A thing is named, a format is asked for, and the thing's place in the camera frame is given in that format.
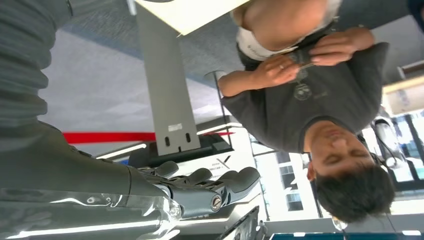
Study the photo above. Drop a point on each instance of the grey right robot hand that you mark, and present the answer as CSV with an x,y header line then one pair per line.
x,y
82,198

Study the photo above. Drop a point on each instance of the person in grey shirt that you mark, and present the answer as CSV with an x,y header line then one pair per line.
x,y
331,99

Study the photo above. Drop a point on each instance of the red barrier belt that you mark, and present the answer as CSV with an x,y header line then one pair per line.
x,y
109,137

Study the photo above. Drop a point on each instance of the grey metal kiosk stand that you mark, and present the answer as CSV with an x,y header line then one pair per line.
x,y
169,99

